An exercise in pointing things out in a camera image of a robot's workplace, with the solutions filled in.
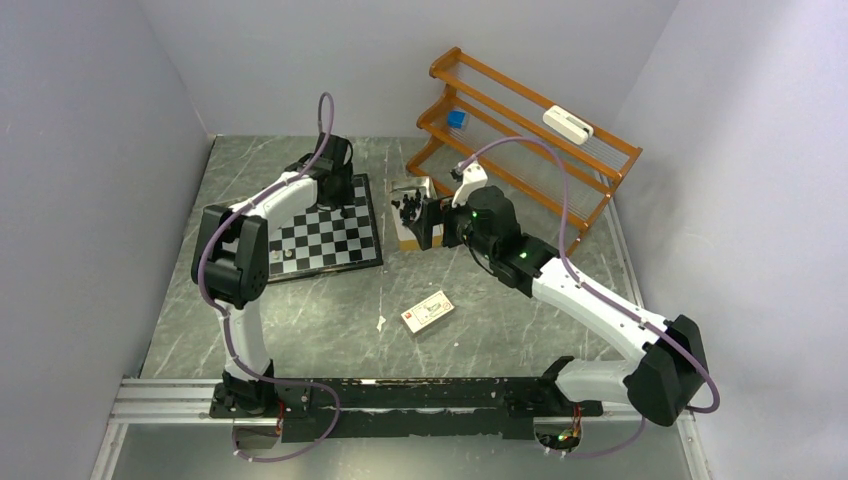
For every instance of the white device on rack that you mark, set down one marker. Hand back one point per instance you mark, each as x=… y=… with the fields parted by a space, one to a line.
x=568 y=125

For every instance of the orange wooden rack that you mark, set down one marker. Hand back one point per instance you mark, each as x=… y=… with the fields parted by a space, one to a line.
x=506 y=131

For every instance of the tin box black pieces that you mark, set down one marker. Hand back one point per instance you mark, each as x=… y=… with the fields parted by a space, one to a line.
x=406 y=197

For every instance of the white red card box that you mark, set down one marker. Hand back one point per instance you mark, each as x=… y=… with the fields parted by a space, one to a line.
x=427 y=312

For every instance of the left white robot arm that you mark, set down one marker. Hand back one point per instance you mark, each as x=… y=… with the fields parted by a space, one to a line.
x=231 y=262

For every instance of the blue block on rack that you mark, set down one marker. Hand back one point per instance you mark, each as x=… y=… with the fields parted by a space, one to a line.
x=457 y=119

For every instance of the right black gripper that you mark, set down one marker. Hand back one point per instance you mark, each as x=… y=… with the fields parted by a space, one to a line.
x=435 y=212

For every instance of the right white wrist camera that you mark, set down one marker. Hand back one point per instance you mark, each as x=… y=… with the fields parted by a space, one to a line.
x=472 y=177

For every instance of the black mounting base plate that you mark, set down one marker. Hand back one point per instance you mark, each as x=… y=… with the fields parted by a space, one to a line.
x=403 y=425

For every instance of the aluminium rail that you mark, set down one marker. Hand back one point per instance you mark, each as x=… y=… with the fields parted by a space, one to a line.
x=193 y=400

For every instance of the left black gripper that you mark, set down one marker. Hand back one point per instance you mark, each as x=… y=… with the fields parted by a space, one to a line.
x=348 y=196

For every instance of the black white chessboard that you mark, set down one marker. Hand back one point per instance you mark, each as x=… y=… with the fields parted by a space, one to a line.
x=325 y=241

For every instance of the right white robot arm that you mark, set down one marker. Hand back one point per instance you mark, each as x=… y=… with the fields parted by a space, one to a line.
x=663 y=362

